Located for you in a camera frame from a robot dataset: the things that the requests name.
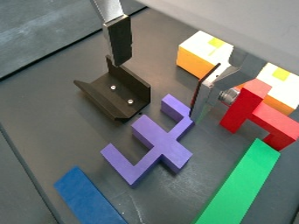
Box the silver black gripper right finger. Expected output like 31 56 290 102
190 47 267 123

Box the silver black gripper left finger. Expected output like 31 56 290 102
89 0 132 67

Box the long green bar block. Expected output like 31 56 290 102
191 139 280 224

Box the yellow slotted puzzle board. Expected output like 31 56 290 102
176 31 299 116

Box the red branched puzzle block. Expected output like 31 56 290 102
219 79 299 151

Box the purple branched puzzle block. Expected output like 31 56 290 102
100 94 194 186

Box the long blue bar block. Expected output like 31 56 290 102
53 167 127 224

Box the black angled bracket stand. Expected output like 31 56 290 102
73 56 151 122

